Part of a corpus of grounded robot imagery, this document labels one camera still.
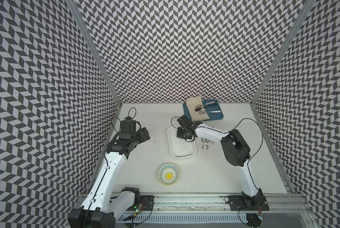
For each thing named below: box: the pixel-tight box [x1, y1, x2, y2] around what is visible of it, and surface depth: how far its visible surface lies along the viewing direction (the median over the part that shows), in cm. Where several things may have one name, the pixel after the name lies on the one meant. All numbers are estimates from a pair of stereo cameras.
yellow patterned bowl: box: [157, 162, 180, 187], surface depth 82 cm
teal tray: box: [182, 99, 224, 122], surface depth 115 cm
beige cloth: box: [185, 95, 210, 122], surface depth 118 cm
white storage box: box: [167, 125, 197, 159], surface depth 95 cm
